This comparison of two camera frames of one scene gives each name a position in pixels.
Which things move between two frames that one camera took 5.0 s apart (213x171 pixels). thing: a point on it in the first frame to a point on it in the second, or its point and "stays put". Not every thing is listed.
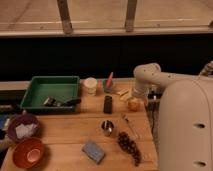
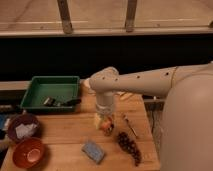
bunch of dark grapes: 130,146 stays put
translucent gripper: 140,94 to 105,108
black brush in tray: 50,101 stays put
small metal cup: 107,127 stays put
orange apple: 135,105 to 106,123
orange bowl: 28,153 stays put
